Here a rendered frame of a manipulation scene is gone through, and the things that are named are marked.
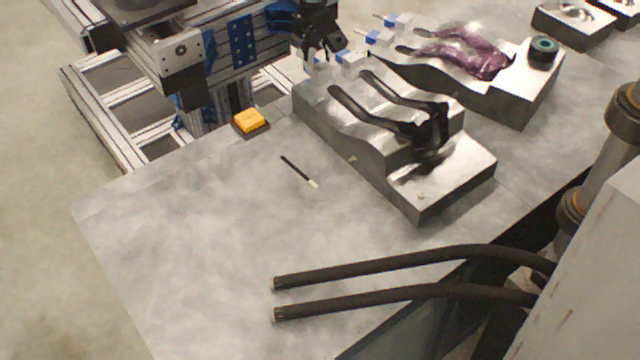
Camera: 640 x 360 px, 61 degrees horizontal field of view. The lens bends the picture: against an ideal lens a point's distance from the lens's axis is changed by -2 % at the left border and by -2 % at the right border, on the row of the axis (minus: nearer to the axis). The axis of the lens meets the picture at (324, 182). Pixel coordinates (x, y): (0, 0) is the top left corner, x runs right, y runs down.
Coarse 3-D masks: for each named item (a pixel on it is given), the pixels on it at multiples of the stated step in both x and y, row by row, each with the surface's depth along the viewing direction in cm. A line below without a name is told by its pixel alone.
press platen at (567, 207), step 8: (568, 192) 102; (576, 192) 101; (560, 200) 103; (568, 200) 100; (560, 208) 101; (568, 208) 99; (576, 208) 99; (560, 216) 101; (568, 216) 99; (576, 216) 98; (584, 216) 98; (560, 224) 102; (568, 224) 100; (576, 224) 98; (568, 232) 101; (576, 232) 99
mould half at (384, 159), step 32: (384, 64) 152; (320, 96) 143; (352, 96) 144; (416, 96) 142; (320, 128) 143; (352, 128) 135; (384, 128) 129; (448, 128) 133; (384, 160) 124; (416, 160) 131; (448, 160) 132; (480, 160) 132; (384, 192) 131; (416, 192) 126; (448, 192) 126; (416, 224) 126
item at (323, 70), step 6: (318, 60) 148; (324, 60) 146; (318, 66) 144; (324, 66) 144; (330, 66) 144; (306, 72) 148; (312, 72) 145; (318, 72) 143; (324, 72) 144; (330, 72) 146; (312, 78) 146; (318, 78) 144; (324, 78) 146; (330, 78) 147; (318, 84) 146
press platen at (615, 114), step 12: (624, 84) 84; (612, 96) 83; (624, 96) 81; (612, 108) 82; (624, 108) 80; (636, 108) 79; (612, 120) 82; (624, 120) 80; (636, 120) 79; (612, 132) 83; (624, 132) 81; (636, 132) 80; (636, 144) 81
